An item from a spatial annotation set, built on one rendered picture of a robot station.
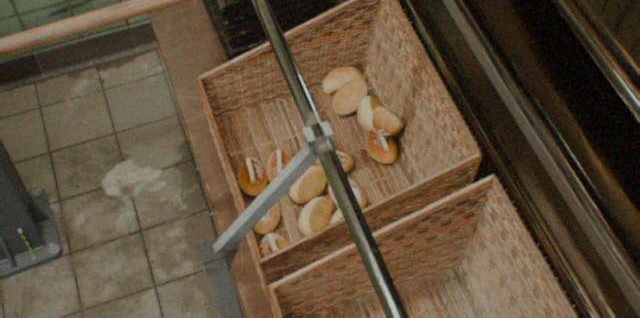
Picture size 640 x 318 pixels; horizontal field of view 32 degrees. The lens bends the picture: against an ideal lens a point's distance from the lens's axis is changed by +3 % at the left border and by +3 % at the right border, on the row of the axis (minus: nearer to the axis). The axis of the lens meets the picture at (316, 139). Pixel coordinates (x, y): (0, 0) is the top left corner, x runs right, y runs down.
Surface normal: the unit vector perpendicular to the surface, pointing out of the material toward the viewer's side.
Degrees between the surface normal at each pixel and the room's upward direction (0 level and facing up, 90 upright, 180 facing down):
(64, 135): 0
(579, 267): 70
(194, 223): 0
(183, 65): 0
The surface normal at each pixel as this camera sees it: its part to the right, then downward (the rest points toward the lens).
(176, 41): -0.11, -0.65
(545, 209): -0.93, 0.06
